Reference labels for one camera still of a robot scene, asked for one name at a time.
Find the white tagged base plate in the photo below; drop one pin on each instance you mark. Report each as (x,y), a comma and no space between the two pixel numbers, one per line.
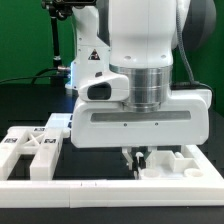
(59,121)

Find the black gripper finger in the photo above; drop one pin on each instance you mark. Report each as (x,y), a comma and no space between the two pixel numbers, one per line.
(144,161)
(128,156)

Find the white chair seat part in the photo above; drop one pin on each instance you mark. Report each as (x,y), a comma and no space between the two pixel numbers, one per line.
(169,165)

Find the white U-shaped obstacle fence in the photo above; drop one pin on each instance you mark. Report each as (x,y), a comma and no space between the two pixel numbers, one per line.
(202,191)

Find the white chair backrest part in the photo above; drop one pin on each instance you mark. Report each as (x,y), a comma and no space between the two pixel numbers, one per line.
(43,143)

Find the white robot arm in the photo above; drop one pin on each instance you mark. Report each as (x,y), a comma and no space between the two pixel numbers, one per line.
(143,34)

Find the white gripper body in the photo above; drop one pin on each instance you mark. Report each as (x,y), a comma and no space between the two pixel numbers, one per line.
(114,110)

